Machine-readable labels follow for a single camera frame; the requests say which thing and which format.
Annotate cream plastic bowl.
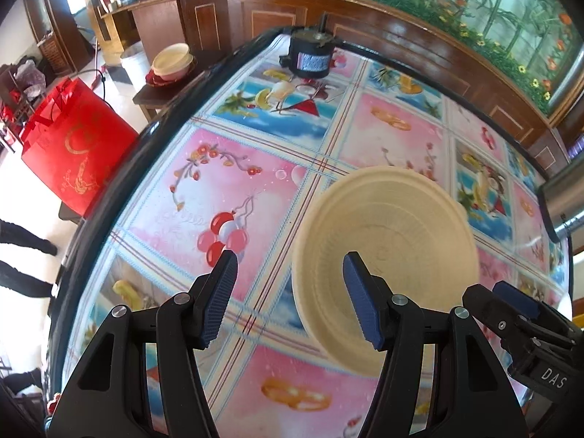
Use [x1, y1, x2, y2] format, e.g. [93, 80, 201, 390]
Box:
[292, 166, 479, 378]

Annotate cream stacked bowls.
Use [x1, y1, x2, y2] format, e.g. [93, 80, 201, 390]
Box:
[146, 43, 196, 86]

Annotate stainless steel thermos kettle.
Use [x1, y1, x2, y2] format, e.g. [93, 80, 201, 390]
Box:
[537, 151, 584, 243]

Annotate colourful patterned tablecloth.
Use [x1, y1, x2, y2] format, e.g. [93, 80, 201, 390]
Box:
[50, 34, 573, 437]

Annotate red gift bag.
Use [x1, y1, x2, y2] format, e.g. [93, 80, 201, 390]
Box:
[21, 77, 138, 216]

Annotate small dark wooden stool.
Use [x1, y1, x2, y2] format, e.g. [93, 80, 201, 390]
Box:
[132, 50, 227, 123]

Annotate black electric motor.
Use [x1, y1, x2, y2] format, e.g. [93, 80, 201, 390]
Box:
[279, 13, 335, 79]

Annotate wooden cabinet counter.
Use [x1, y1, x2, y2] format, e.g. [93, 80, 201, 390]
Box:
[91, 0, 568, 171]

